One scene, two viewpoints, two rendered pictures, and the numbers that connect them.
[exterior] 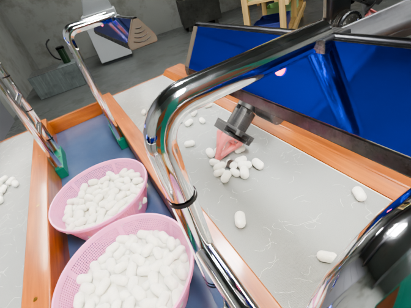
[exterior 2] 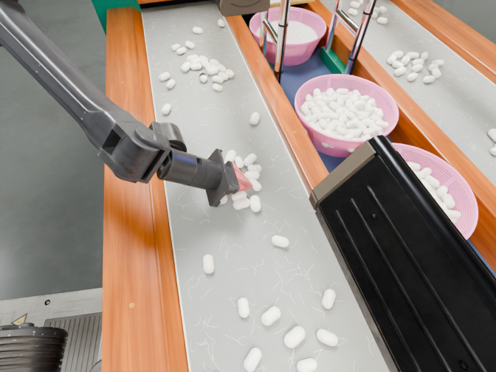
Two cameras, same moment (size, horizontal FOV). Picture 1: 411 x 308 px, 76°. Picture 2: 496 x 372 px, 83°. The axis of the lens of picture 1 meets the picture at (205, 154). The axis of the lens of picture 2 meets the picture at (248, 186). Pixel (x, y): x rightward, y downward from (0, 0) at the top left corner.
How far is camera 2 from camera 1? 0.92 m
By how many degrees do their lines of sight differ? 89
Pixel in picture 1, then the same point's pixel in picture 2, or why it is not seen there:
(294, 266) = (236, 91)
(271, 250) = (243, 101)
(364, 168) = (145, 116)
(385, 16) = (30, 31)
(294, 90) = not seen: outside the picture
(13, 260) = (472, 156)
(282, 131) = (156, 193)
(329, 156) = not seen: hidden behind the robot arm
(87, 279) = (378, 120)
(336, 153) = not seen: hidden behind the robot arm
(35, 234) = (460, 159)
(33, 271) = (430, 126)
